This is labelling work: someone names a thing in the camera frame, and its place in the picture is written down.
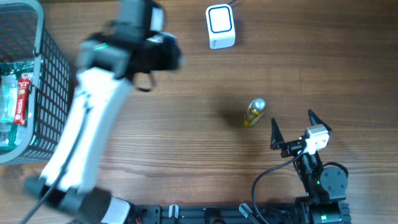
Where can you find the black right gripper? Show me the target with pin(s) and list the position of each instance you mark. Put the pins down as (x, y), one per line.
(290, 146)

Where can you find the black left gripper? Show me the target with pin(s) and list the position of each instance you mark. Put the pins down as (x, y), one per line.
(170, 55)

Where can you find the yellow liquid bottle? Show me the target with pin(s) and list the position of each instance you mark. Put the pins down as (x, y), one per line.
(254, 112)

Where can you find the red coffee stick sachet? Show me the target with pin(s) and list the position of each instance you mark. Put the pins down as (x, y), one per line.
(22, 100)

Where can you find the green 3M glove package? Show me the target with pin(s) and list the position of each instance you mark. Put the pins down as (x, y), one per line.
(13, 134)

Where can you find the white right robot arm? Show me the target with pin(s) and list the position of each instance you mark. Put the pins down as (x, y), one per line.
(325, 183)

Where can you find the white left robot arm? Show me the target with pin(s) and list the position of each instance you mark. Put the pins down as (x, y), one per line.
(107, 63)

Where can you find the white barcode scanner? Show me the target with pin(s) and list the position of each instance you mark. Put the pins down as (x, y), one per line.
(220, 24)

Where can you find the black plastic mesh basket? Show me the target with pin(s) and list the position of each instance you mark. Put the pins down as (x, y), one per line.
(24, 36)

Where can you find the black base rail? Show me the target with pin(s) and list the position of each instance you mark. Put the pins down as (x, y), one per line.
(228, 214)

